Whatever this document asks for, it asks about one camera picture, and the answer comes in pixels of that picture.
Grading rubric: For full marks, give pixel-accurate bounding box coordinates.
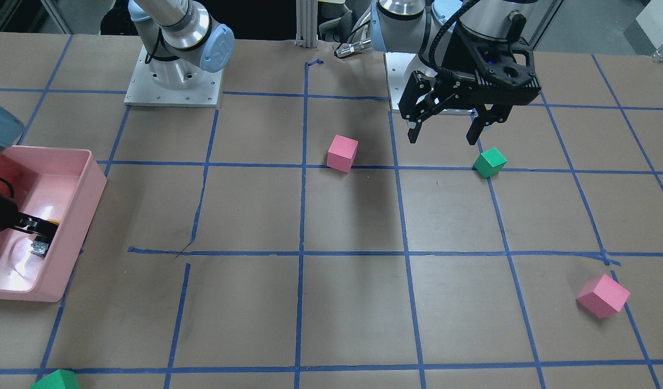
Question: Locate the pink cube near left arm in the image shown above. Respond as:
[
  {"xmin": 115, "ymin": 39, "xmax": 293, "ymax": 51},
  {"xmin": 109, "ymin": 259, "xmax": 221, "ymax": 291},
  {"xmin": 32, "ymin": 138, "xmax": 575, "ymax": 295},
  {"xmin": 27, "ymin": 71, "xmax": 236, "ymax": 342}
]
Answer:
[{"xmin": 576, "ymin": 274, "xmax": 631, "ymax": 319}]

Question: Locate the aluminium frame post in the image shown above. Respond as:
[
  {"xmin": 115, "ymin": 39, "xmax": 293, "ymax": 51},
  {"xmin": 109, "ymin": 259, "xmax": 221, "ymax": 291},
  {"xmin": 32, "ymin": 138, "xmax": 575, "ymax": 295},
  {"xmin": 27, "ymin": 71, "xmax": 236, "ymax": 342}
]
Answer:
[{"xmin": 294, "ymin": 0, "xmax": 318, "ymax": 51}]

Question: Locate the green cube front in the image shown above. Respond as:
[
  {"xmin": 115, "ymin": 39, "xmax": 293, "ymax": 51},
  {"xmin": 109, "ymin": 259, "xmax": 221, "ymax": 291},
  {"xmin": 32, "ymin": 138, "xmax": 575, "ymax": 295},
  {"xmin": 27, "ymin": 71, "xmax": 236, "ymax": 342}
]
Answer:
[{"xmin": 473, "ymin": 147, "xmax": 507, "ymax": 179}]

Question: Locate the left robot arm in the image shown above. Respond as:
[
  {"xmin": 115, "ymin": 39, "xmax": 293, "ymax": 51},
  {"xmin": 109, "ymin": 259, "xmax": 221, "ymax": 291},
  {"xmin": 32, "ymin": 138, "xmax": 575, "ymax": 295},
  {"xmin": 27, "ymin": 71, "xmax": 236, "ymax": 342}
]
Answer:
[{"xmin": 369, "ymin": 1, "xmax": 542, "ymax": 145}]

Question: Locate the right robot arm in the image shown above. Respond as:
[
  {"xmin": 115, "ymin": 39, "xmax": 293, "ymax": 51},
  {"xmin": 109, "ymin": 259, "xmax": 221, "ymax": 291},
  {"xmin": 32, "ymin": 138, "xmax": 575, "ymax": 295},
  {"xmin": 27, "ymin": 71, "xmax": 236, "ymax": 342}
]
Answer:
[{"xmin": 123, "ymin": 1, "xmax": 235, "ymax": 109}]

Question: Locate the green cube near bin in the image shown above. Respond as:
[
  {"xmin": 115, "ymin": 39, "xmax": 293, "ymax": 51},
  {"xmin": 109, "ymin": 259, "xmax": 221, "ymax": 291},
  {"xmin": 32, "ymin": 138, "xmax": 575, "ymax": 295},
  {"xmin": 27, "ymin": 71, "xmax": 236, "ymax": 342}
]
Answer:
[{"xmin": 30, "ymin": 369, "xmax": 80, "ymax": 389}]

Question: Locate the pink cube centre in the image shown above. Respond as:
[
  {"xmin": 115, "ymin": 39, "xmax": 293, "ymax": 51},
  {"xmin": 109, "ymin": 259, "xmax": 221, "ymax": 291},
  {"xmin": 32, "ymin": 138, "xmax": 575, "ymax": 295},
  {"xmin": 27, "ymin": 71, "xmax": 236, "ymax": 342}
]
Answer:
[{"xmin": 326, "ymin": 135, "xmax": 359, "ymax": 174}]

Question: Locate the pink plastic bin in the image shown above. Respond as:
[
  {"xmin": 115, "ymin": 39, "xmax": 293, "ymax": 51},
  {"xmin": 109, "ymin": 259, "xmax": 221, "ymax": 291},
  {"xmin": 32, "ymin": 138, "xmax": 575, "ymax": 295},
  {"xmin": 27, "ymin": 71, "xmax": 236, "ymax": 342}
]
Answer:
[{"xmin": 0, "ymin": 146, "xmax": 106, "ymax": 302}]

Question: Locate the yellow push button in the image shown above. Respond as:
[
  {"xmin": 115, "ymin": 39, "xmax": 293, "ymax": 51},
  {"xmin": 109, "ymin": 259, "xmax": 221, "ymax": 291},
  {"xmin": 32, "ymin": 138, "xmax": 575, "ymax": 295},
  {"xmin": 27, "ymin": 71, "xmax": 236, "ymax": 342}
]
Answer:
[{"xmin": 30, "ymin": 218, "xmax": 60, "ymax": 258}]

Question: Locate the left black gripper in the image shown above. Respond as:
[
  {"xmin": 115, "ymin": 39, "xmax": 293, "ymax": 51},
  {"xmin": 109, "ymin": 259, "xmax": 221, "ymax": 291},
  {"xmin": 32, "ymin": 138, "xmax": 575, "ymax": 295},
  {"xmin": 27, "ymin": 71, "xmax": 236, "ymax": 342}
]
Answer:
[{"xmin": 400, "ymin": 24, "xmax": 542, "ymax": 145}]

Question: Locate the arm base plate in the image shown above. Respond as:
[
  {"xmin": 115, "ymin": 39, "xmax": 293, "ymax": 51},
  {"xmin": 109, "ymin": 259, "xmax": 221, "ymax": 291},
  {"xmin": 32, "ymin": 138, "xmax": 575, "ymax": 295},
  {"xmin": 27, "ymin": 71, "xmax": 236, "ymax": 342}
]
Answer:
[
  {"xmin": 124, "ymin": 47, "xmax": 224, "ymax": 108},
  {"xmin": 384, "ymin": 52, "xmax": 478, "ymax": 115}
]

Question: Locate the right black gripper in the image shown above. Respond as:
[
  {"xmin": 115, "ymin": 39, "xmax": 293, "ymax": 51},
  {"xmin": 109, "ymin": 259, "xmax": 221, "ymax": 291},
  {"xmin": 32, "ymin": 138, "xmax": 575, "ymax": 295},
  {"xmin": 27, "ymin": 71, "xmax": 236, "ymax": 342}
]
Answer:
[{"xmin": 0, "ymin": 193, "xmax": 59, "ymax": 244}]

